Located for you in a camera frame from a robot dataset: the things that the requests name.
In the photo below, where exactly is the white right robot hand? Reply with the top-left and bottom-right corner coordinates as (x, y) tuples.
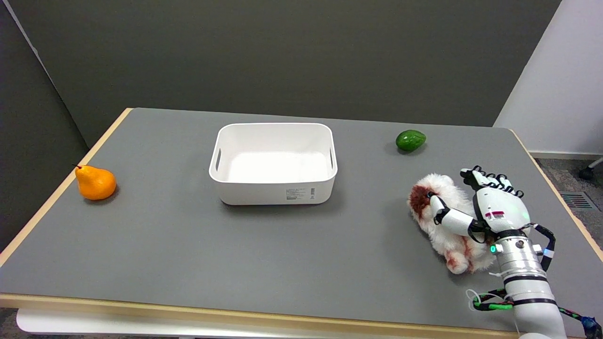
(428, 165), (531, 244)

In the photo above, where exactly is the green cable connector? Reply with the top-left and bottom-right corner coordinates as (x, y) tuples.
(473, 288), (514, 312)

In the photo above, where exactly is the white plastic storage bin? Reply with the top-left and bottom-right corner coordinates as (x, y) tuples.
(209, 123), (338, 206)

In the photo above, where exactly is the green toy avocado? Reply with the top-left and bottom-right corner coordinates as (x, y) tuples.
(395, 129), (427, 153)

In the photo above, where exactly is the white brown plush toy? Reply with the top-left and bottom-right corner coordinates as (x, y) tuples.
(407, 173), (498, 275)

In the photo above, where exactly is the black chair caster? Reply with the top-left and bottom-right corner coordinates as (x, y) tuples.
(579, 157), (603, 181)

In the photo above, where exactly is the orange toy pear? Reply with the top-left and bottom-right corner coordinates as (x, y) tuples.
(74, 164), (117, 201)

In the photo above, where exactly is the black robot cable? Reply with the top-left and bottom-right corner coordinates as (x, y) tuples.
(522, 223), (603, 336)

